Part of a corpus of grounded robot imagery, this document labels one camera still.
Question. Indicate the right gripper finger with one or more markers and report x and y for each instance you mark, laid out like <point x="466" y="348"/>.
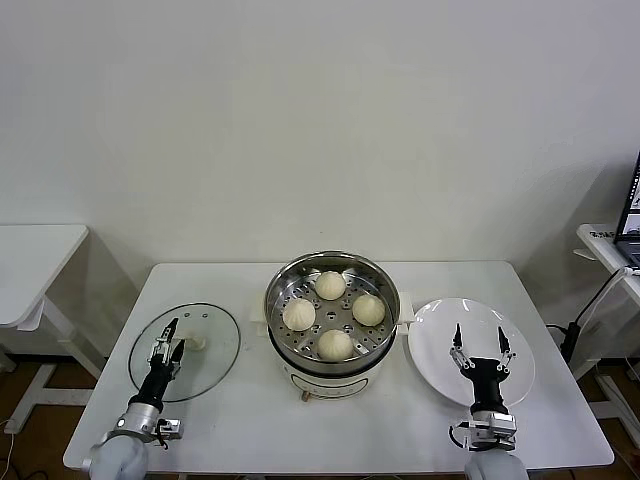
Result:
<point x="507" y="357"/>
<point x="457" y="352"/>

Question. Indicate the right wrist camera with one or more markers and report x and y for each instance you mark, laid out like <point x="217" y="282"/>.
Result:
<point x="495" y="429"/>

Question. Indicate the white steamed baozi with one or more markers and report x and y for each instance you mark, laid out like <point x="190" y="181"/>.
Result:
<point x="330" y="285"/>
<point x="335" y="344"/>
<point x="299" y="314"/>
<point x="369" y="309"/>

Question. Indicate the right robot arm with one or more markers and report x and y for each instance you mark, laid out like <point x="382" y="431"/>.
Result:
<point x="495" y="470"/>

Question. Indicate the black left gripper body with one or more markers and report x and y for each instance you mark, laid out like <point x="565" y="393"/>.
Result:
<point x="159" y="375"/>

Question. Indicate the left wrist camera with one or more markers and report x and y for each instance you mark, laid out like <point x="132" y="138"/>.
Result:
<point x="171" y="430"/>

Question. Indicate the stainless steel steamer basket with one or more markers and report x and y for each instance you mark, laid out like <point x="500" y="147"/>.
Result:
<point x="332" y="315"/>

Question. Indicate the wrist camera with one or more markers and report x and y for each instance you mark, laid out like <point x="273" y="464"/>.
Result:
<point x="171" y="430"/>
<point x="495" y="429"/>

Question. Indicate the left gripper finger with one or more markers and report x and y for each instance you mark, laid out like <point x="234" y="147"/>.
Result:
<point x="178" y="352"/>
<point x="162" y="346"/>

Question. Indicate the round glass pot lid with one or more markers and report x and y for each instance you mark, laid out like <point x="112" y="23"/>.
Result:
<point x="215" y="360"/>

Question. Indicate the round white plate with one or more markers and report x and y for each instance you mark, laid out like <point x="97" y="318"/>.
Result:
<point x="435" y="340"/>

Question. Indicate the black power adapter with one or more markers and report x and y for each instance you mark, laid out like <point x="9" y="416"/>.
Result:
<point x="570" y="342"/>

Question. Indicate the white side table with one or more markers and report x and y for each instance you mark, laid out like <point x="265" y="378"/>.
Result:
<point x="30" y="260"/>
<point x="597" y="245"/>

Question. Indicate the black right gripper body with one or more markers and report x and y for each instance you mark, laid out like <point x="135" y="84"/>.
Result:
<point x="487" y="382"/>

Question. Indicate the open dark laptop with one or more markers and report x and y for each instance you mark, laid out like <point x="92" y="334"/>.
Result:
<point x="631" y="220"/>

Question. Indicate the white electric cooking pot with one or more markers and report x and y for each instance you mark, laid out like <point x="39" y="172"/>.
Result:
<point x="325" y="387"/>

